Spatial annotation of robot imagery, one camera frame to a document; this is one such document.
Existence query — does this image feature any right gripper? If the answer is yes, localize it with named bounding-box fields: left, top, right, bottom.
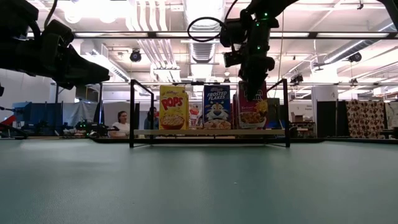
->
left=238, top=52, right=276, bottom=102

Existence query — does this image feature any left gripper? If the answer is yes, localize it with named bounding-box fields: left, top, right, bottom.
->
left=0, top=0, right=110, bottom=90

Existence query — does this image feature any Raisin Bran cereal box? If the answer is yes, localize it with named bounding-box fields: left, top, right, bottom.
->
left=236, top=80, right=269, bottom=130

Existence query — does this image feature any Frosted Flakes cereal box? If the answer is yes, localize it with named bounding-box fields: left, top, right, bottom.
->
left=203, top=85, right=232, bottom=130

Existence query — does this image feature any Corn Pops cereal box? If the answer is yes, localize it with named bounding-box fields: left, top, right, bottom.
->
left=159, top=85, right=190, bottom=131

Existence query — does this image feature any black background stand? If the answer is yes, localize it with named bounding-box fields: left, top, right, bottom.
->
left=74, top=83, right=104, bottom=103

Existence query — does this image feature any grey tarp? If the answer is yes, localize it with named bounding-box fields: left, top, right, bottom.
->
left=62, top=100, right=99, bottom=127

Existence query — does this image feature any black hanging ceiling device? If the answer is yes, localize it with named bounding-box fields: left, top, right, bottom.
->
left=290, top=73, right=305, bottom=86

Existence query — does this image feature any cardboard box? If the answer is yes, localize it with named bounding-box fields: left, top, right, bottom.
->
left=290, top=111, right=307, bottom=124

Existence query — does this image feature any background robot with green lights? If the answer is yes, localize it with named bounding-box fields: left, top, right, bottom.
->
left=73, top=119, right=121, bottom=138

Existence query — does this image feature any blue partition screen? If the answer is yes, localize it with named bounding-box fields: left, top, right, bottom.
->
left=12, top=101, right=65, bottom=134

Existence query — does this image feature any person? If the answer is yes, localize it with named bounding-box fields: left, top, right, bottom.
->
left=143, top=106, right=160, bottom=131
left=108, top=110, right=131, bottom=139

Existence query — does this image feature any white cabinet with black door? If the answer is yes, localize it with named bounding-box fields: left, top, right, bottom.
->
left=310, top=85, right=343, bottom=139

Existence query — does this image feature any overhead light bar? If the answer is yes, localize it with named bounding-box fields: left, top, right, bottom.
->
left=26, top=30, right=398, bottom=40

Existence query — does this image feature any red background object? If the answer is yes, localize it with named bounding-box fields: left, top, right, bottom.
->
left=0, top=114, right=18, bottom=131

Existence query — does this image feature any brown patterned curtain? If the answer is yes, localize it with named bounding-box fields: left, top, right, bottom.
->
left=345, top=99, right=386, bottom=139

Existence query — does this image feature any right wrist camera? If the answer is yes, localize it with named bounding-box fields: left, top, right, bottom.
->
left=223, top=51, right=244, bottom=68

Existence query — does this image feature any thin hanging cable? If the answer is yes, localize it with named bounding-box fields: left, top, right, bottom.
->
left=276, top=11, right=285, bottom=91

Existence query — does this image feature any wooden shelf with black frame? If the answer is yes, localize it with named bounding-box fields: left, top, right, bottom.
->
left=129, top=78, right=292, bottom=149

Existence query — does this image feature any large silver ceiling duct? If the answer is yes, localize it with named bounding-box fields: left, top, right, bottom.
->
left=183, top=0, right=226, bottom=82

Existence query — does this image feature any black metal table frame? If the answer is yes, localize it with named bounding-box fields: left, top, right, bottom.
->
left=90, top=136, right=398, bottom=144

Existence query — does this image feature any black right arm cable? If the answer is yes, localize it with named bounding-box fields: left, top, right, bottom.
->
left=186, top=16, right=229, bottom=44

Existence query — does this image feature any silver ceiling air duct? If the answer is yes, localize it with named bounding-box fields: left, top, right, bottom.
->
left=323, top=39, right=379, bottom=65

